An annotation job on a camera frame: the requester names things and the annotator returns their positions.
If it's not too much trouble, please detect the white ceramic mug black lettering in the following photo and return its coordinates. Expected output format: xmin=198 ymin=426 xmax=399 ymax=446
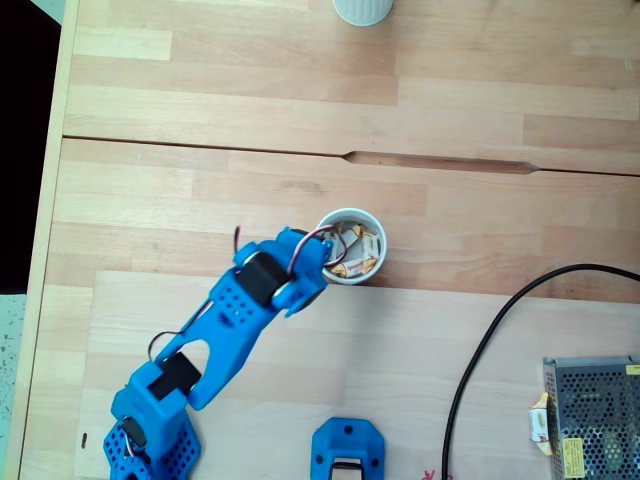
xmin=317 ymin=207 xmax=389 ymax=286

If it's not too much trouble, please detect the light wooden base board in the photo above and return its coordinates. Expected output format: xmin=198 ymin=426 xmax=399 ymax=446
xmin=82 ymin=270 xmax=640 ymax=480

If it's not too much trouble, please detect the white ribbed cup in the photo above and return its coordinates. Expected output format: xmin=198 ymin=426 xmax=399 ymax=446
xmin=332 ymin=0 xmax=394 ymax=27

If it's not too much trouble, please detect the metal mesh power supply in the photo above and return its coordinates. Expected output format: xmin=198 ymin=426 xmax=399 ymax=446
xmin=542 ymin=353 xmax=640 ymax=480

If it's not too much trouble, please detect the blue printed post mount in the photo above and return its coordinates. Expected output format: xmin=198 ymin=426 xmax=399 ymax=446
xmin=310 ymin=417 xmax=387 ymax=480

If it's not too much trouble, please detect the thick black power cable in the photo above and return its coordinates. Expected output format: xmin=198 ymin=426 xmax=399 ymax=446
xmin=441 ymin=263 xmax=640 ymax=480

